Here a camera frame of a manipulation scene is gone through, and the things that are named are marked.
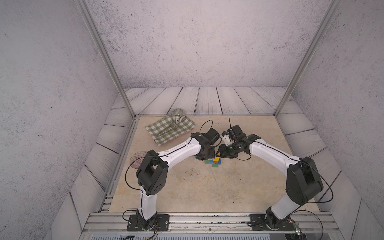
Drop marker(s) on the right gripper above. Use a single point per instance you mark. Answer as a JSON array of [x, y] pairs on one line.
[[223, 153]]

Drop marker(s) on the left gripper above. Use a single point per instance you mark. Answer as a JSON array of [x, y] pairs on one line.
[[200, 157]]

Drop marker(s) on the light blue long lego brick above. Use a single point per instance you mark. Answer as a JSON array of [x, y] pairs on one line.
[[215, 162]]

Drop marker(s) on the yellow lego brick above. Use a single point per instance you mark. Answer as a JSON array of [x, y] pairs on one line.
[[217, 161]]

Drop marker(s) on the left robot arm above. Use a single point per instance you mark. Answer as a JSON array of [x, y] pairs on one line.
[[153, 171]]

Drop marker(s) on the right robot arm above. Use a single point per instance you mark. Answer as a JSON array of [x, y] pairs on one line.
[[303, 180]]

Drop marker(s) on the striped ceramic cup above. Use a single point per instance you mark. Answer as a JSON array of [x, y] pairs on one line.
[[178, 116]]

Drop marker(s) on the green checkered cloth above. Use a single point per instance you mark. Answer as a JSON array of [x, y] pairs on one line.
[[166, 129]]

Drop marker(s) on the pink glass plate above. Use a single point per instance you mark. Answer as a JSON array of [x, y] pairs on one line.
[[136, 159]]

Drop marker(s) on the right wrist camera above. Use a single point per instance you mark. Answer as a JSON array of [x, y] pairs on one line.
[[233, 135]]

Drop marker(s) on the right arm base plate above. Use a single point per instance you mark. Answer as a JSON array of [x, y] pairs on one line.
[[262, 222]]

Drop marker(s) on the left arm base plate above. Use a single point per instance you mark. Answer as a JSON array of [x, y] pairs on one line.
[[150, 222]]

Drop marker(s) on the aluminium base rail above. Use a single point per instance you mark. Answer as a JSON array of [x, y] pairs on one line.
[[322, 224]]

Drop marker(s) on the aluminium corner post right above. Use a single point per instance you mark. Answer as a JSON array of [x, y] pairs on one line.
[[320, 32]]

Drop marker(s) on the aluminium corner post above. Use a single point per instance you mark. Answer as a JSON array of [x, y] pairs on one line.
[[320, 32], [90, 23]]

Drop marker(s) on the aluminium corner post left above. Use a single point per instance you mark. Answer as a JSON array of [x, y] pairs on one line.
[[90, 23]]

